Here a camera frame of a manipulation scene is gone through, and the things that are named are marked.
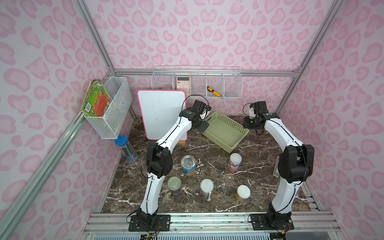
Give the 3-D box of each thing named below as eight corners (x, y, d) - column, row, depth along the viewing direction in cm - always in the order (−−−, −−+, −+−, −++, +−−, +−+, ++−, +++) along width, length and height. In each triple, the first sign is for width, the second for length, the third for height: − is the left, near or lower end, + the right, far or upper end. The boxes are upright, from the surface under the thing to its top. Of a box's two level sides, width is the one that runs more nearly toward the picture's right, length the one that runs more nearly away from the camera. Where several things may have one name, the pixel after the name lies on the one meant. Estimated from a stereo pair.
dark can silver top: (170, 196, 83) (166, 189, 75) (171, 183, 88) (168, 176, 79) (181, 196, 83) (179, 189, 75) (182, 183, 88) (180, 176, 79)
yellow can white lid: (200, 200, 82) (200, 192, 71) (200, 187, 86) (200, 178, 75) (212, 200, 82) (214, 192, 71) (211, 187, 86) (213, 178, 75)
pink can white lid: (228, 172, 92) (231, 163, 83) (227, 162, 96) (230, 152, 87) (238, 172, 92) (243, 163, 83) (236, 162, 96) (240, 152, 87)
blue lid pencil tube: (128, 162, 97) (113, 143, 81) (130, 154, 101) (117, 135, 84) (136, 162, 97) (124, 143, 81) (139, 154, 101) (127, 135, 84)
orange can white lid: (235, 201, 81) (238, 197, 76) (234, 189, 85) (236, 184, 80) (248, 201, 81) (252, 197, 76) (245, 189, 85) (249, 184, 80)
